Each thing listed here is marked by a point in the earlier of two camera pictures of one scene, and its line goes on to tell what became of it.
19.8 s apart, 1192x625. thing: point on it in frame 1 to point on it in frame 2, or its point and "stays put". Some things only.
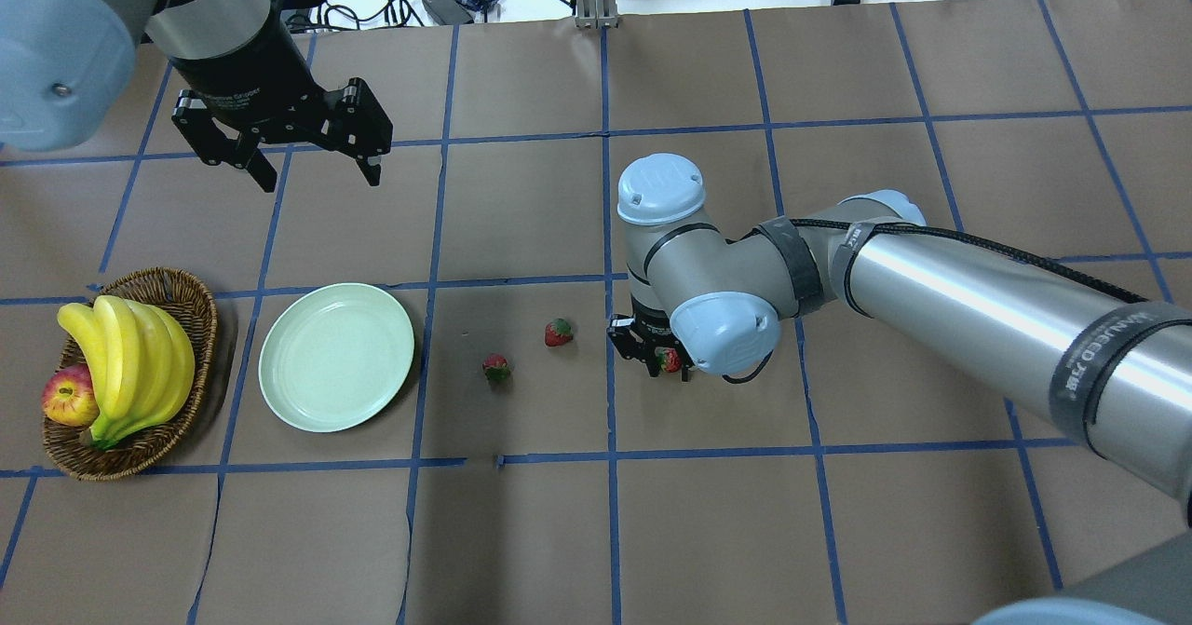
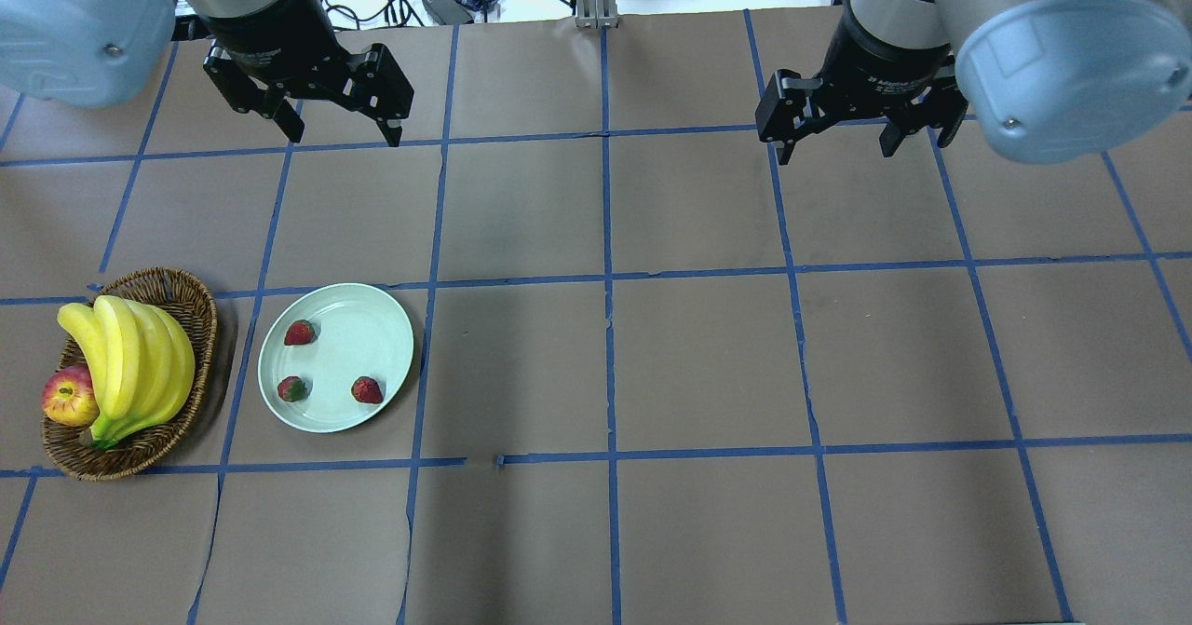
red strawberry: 496,367 to 292,388
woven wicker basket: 190,303 stays put
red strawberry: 669,359 to 366,389
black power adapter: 444,8 stays put
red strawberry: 558,332 to 299,332
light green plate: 335,357 stays put
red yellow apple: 68,397 stays put
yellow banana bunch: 142,360 stays put
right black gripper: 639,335 to 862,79
